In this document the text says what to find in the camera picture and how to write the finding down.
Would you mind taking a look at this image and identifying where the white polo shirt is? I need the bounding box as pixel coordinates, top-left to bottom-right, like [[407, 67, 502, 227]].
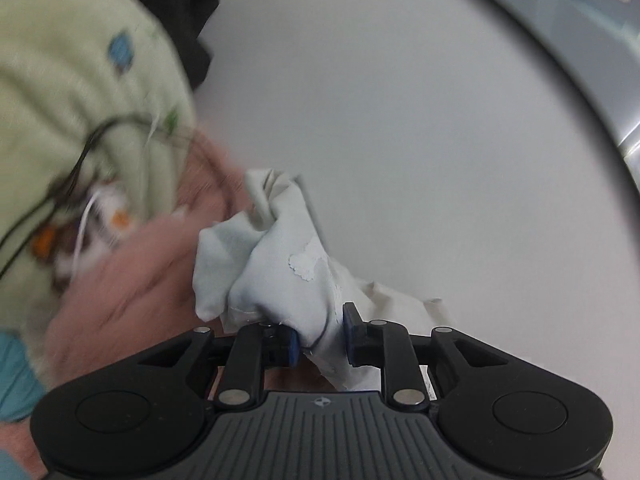
[[193, 170, 450, 390]]

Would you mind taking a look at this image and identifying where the pink fluffy blanket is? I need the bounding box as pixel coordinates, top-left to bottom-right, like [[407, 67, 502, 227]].
[[0, 129, 331, 480]]

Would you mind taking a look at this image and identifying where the teal patterned bed sheet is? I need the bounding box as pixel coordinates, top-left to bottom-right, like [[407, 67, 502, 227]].
[[0, 332, 47, 479]]

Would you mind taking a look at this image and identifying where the light green plush blanket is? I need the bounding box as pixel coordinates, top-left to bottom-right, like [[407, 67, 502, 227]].
[[1, 0, 195, 354]]

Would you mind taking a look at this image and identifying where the framed gold leaf picture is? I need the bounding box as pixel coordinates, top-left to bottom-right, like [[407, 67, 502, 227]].
[[434, 0, 640, 162]]

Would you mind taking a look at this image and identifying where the black usb cable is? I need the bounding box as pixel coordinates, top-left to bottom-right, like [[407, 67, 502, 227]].
[[0, 114, 222, 281]]

